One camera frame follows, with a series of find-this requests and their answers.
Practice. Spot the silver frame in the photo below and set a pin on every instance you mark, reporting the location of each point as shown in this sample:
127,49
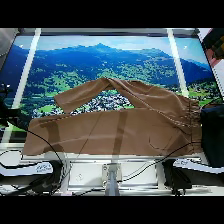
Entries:
112,180

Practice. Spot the brown trousers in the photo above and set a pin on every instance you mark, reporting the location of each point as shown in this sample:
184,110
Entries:
133,133

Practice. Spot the heap of clothes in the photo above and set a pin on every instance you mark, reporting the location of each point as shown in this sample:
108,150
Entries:
215,41

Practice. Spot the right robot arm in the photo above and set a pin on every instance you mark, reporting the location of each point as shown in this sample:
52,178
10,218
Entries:
196,165

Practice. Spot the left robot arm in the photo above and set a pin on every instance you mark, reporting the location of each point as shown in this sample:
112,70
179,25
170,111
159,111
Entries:
40,168

